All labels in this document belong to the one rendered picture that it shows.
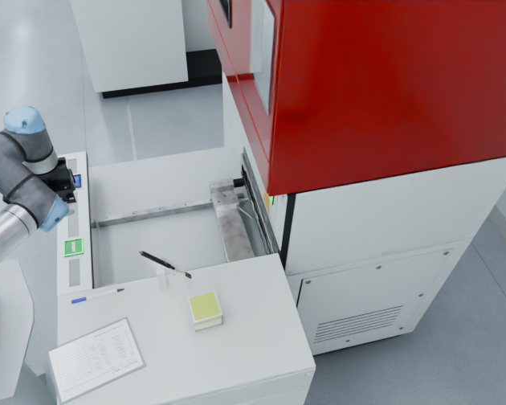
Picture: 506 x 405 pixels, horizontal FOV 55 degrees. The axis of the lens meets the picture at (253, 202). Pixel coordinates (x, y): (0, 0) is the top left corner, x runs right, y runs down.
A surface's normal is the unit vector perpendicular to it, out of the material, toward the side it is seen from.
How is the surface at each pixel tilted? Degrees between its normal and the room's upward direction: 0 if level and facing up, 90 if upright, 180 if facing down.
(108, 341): 0
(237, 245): 0
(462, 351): 0
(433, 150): 90
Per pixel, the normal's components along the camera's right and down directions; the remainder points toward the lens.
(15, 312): 0.03, -0.64
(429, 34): 0.24, 0.75
